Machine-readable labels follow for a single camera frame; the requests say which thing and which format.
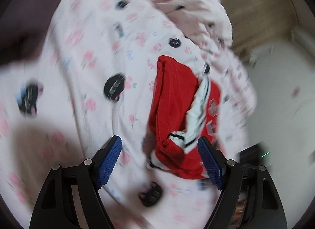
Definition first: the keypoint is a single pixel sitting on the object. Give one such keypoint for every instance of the pink cat print duvet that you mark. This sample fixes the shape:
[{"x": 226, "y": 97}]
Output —
[{"x": 95, "y": 77}]

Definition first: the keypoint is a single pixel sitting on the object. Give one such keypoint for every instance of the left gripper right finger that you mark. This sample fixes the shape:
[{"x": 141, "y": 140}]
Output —
[{"x": 248, "y": 196}]

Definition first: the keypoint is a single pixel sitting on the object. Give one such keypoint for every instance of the beige curtain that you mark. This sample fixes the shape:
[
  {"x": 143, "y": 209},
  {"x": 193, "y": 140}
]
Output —
[{"x": 256, "y": 22}]

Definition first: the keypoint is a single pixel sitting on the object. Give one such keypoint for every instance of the red white basketball jersey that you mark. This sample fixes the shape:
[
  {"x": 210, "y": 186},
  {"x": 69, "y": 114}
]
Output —
[{"x": 185, "y": 107}]

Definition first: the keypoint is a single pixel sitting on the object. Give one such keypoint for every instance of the folded dark purple garment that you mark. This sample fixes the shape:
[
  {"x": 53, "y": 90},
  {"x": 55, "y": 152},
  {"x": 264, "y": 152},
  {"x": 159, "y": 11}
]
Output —
[{"x": 24, "y": 24}]

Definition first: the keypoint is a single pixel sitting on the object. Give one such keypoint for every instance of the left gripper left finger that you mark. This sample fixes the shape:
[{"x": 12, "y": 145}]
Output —
[{"x": 55, "y": 208}]

